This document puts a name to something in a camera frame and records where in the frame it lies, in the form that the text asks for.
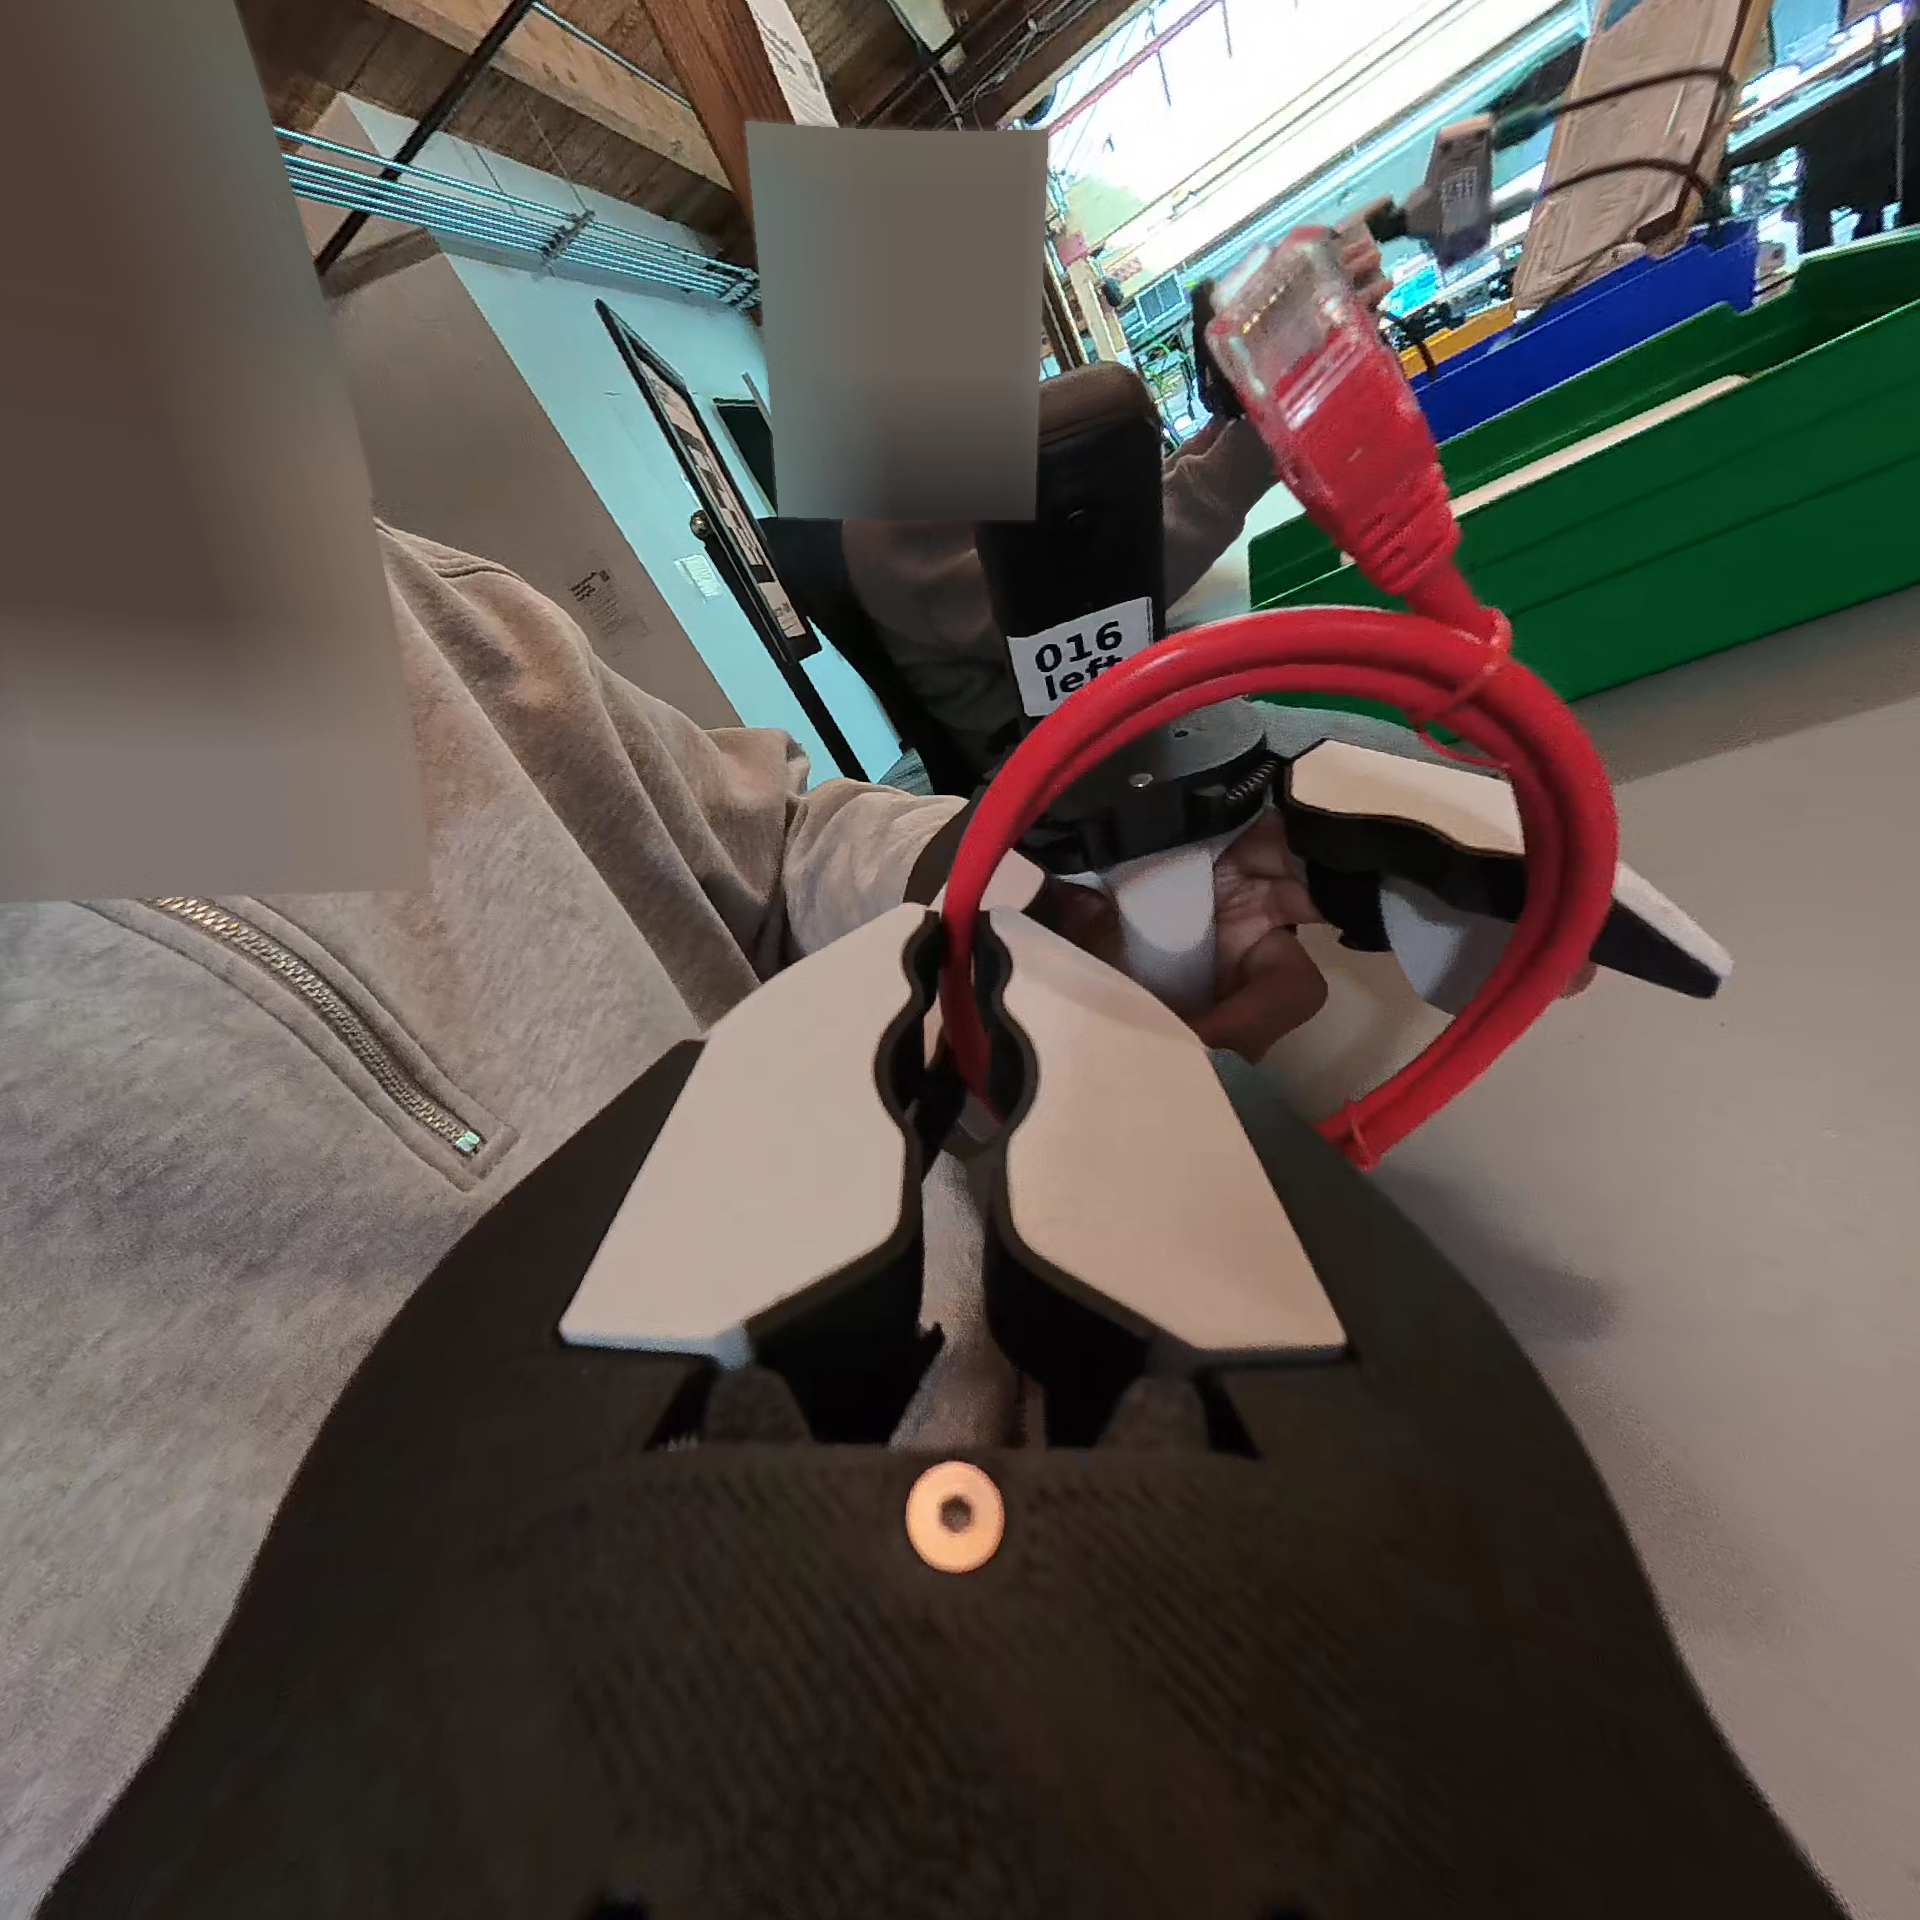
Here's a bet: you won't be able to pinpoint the person's grey zip hoodie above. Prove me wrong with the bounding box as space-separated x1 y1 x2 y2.
0 516 842 1920

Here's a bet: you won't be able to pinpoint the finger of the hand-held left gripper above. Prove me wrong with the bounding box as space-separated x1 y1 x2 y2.
1267 897 1521 1116
1281 737 1738 1001

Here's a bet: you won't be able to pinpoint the red ethernet cable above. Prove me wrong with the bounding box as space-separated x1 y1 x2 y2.
942 225 1623 1172

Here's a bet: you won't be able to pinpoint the cardboard box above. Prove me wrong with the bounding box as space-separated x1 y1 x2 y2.
1511 0 1749 308

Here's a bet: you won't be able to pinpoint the person's left forearm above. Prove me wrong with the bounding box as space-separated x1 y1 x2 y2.
645 726 1041 986

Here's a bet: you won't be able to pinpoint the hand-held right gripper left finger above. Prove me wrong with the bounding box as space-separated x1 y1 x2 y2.
558 901 963 1374

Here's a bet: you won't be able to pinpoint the person's left hand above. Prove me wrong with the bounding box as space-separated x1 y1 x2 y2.
1198 873 1333 1061

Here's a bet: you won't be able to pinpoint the green plastic bin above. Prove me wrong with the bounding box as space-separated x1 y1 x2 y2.
1249 232 1920 712

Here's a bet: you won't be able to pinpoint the ceiling conduit pipes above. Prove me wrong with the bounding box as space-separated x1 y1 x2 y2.
275 124 763 304

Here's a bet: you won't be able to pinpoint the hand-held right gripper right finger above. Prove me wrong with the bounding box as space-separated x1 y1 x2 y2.
971 905 1353 1374

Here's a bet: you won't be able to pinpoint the black framed poster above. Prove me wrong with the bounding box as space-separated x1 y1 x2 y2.
595 297 829 784

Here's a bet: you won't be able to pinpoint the blue plastic bin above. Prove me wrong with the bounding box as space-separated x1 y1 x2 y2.
1402 218 1759 446

